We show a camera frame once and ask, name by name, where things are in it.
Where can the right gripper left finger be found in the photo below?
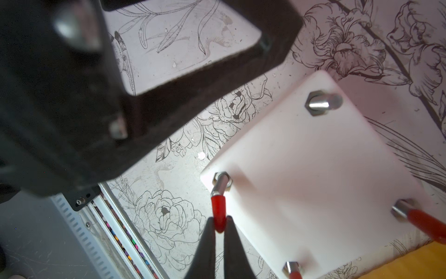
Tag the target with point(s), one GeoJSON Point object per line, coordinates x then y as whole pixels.
{"type": "Point", "coordinates": [204, 262]}

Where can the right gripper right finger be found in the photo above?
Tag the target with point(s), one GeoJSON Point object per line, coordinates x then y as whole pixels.
{"type": "Point", "coordinates": [236, 264]}

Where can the steel screw right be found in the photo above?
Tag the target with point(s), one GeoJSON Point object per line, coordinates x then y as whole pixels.
{"type": "Point", "coordinates": [401, 209]}

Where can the steel screw left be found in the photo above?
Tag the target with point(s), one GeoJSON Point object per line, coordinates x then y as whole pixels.
{"type": "Point", "coordinates": [221, 182]}

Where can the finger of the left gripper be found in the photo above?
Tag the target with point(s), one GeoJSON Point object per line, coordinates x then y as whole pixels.
{"type": "Point", "coordinates": [156, 114]}

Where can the white block with screws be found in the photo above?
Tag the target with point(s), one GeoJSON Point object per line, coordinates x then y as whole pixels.
{"type": "Point", "coordinates": [317, 190]}

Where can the yellow plastic tray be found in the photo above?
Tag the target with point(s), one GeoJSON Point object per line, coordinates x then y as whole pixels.
{"type": "Point", "coordinates": [427, 262]}

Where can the red screw sleeve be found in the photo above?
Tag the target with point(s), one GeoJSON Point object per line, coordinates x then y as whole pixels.
{"type": "Point", "coordinates": [218, 203]}
{"type": "Point", "coordinates": [428, 224]}
{"type": "Point", "coordinates": [295, 275]}

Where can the steel screw top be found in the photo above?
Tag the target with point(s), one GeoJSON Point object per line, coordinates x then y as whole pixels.
{"type": "Point", "coordinates": [319, 102]}

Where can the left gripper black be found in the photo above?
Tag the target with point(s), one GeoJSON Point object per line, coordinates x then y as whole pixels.
{"type": "Point", "coordinates": [62, 121]}

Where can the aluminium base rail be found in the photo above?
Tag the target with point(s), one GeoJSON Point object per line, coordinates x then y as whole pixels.
{"type": "Point", "coordinates": [108, 237]}

